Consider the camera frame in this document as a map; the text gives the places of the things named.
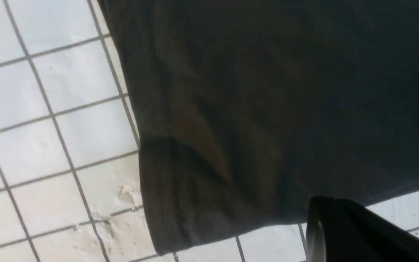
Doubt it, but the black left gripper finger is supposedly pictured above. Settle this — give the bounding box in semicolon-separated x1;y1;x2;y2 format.
306;196;419;262

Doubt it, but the gray long-sleeve top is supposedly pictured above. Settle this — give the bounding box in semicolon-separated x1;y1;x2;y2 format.
99;0;419;255

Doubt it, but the white grid table mat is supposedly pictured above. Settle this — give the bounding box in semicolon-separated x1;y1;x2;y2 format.
0;0;419;262

